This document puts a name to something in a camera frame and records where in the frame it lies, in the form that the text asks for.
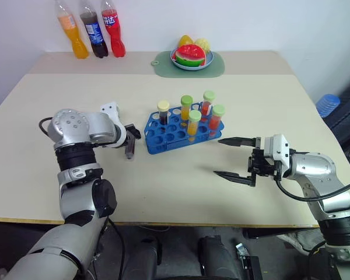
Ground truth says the black equipment case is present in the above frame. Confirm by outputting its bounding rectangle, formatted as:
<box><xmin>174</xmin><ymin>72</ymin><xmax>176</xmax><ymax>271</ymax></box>
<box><xmin>323</xmin><ymin>78</ymin><xmax>350</xmax><ymax>176</ymax></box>

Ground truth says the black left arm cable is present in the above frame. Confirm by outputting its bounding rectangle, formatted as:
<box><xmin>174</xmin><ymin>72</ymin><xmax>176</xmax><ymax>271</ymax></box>
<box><xmin>38</xmin><ymin>116</ymin><xmax>55</xmax><ymax>138</ymax></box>

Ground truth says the cola bottle blue label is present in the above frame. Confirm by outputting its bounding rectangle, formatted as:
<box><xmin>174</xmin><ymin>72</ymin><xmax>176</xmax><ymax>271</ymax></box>
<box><xmin>79</xmin><ymin>0</ymin><xmax>109</xmax><ymax>59</ymax></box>

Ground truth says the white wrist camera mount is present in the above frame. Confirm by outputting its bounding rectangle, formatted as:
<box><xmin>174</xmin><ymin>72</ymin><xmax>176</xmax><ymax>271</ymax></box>
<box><xmin>263</xmin><ymin>134</ymin><xmax>294</xmax><ymax>177</ymax></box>
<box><xmin>100</xmin><ymin>101</ymin><xmax>128</xmax><ymax>148</ymax></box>

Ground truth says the green cap orange test tube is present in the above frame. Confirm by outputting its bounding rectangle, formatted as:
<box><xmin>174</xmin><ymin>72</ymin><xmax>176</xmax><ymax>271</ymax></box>
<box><xmin>180</xmin><ymin>94</ymin><xmax>194</xmax><ymax>121</ymax></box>
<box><xmin>187</xmin><ymin>110</ymin><xmax>202</xmax><ymax>143</ymax></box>

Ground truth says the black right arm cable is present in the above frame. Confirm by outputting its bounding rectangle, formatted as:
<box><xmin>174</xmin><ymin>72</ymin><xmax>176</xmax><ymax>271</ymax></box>
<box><xmin>275</xmin><ymin>162</ymin><xmax>350</xmax><ymax>202</ymax></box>

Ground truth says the white sneaker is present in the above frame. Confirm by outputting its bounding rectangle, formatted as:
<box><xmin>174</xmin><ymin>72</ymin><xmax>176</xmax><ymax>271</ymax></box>
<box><xmin>279</xmin><ymin>227</ymin><xmax>327</xmax><ymax>258</ymax></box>

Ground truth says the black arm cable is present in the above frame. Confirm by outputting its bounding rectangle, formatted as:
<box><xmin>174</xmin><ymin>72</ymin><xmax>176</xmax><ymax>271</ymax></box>
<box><xmin>275</xmin><ymin>162</ymin><xmax>350</xmax><ymax>202</ymax></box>
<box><xmin>38</xmin><ymin>116</ymin><xmax>55</xmax><ymax>138</ymax></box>

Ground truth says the green cap red test tube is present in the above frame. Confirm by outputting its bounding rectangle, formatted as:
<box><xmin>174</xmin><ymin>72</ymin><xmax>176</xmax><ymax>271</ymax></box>
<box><xmin>208</xmin><ymin>104</ymin><xmax>226</xmax><ymax>138</ymax></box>
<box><xmin>201</xmin><ymin>90</ymin><xmax>216</xmax><ymax>116</ymax></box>

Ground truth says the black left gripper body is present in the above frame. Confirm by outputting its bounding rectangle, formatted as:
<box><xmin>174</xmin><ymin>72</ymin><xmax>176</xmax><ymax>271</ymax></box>
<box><xmin>123</xmin><ymin>124</ymin><xmax>138</xmax><ymax>141</ymax></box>

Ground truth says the light blue plate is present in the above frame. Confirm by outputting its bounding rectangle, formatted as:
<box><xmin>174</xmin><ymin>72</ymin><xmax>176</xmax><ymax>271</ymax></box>
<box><xmin>170</xmin><ymin>48</ymin><xmax>215</xmax><ymax>72</ymax></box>

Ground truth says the black box metal clip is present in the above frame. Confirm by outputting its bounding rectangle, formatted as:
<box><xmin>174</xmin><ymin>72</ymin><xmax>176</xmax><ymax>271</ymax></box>
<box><xmin>235</xmin><ymin>243</ymin><xmax>264</xmax><ymax>280</ymax></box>

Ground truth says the blue test tube rack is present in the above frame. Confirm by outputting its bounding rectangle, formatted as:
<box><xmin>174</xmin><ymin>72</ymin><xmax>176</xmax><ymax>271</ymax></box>
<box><xmin>142</xmin><ymin>102</ymin><xmax>225</xmax><ymax>155</ymax></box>

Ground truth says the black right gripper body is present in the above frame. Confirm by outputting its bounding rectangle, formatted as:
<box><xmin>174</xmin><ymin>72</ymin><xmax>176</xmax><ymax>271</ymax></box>
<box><xmin>247</xmin><ymin>136</ymin><xmax>282</xmax><ymax>188</ymax></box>

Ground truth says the orange soda bottle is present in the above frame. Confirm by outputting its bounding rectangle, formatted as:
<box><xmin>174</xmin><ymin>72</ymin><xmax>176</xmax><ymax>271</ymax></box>
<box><xmin>54</xmin><ymin>0</ymin><xmax>90</xmax><ymax>60</ymax></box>

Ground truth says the black cable under table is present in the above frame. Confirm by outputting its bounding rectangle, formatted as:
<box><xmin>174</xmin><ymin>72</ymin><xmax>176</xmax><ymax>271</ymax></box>
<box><xmin>106</xmin><ymin>217</ymin><xmax>127</xmax><ymax>280</ymax></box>

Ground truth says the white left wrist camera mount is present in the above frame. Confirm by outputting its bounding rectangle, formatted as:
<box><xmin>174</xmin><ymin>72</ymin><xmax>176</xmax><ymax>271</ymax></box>
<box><xmin>100</xmin><ymin>101</ymin><xmax>128</xmax><ymax>148</ymax></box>

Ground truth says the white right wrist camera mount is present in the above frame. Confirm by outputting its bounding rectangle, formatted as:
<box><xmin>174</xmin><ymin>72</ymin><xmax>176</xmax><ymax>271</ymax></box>
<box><xmin>263</xmin><ymin>134</ymin><xmax>294</xmax><ymax>177</ymax></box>

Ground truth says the red soda bottle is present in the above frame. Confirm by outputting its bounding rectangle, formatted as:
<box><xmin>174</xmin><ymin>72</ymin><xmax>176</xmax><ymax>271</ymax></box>
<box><xmin>100</xmin><ymin>0</ymin><xmax>127</xmax><ymax>58</ymax></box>

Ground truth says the dark rounded shape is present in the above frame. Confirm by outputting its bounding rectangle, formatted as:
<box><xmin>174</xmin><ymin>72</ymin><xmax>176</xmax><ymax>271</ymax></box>
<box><xmin>197</xmin><ymin>235</ymin><xmax>240</xmax><ymax>280</ymax></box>
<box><xmin>124</xmin><ymin>236</ymin><xmax>162</xmax><ymax>280</ymax></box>

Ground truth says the toy watermelon slice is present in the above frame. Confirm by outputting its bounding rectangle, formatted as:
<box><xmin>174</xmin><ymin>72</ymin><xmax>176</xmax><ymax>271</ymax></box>
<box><xmin>174</xmin><ymin>43</ymin><xmax>208</xmax><ymax>68</ymax></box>

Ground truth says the yellow cap dark test tube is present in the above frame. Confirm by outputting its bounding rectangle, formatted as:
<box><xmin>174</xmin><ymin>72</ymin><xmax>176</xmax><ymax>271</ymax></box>
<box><xmin>157</xmin><ymin>100</ymin><xmax>171</xmax><ymax>127</ymax></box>

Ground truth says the green cutting mat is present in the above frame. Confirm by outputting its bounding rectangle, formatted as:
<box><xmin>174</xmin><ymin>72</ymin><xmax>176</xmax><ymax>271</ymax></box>
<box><xmin>150</xmin><ymin>50</ymin><xmax>226</xmax><ymax>79</ymax></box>

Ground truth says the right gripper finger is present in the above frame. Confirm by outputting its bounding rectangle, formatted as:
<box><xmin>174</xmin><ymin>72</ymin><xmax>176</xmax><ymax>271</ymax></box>
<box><xmin>213</xmin><ymin>170</ymin><xmax>253</xmax><ymax>187</ymax></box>
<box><xmin>217</xmin><ymin>136</ymin><xmax>256</xmax><ymax>148</ymax></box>

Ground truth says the pale yellow toy fruit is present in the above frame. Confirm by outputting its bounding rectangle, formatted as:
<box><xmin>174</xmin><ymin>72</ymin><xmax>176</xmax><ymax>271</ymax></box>
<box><xmin>194</xmin><ymin>37</ymin><xmax>212</xmax><ymax>54</ymax></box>

